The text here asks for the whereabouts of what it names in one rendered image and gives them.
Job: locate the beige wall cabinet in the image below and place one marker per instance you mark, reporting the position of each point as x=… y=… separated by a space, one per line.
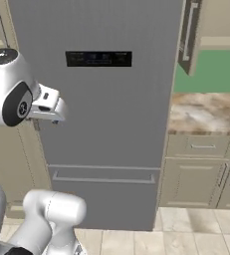
x=221 y=23

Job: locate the beige wall cabinet door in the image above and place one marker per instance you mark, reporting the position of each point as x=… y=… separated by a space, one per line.
x=193 y=63

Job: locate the grey freezer drawer front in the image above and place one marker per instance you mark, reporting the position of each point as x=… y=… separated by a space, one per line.
x=106 y=205

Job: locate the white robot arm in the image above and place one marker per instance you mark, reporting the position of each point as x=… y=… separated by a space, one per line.
x=7 y=86

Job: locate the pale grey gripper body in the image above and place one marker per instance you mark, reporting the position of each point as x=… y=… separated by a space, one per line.
x=56 y=109

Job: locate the beige drawer front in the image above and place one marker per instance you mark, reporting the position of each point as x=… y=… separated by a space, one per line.
x=183 y=146

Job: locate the grey fridge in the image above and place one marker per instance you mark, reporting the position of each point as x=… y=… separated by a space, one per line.
x=113 y=116

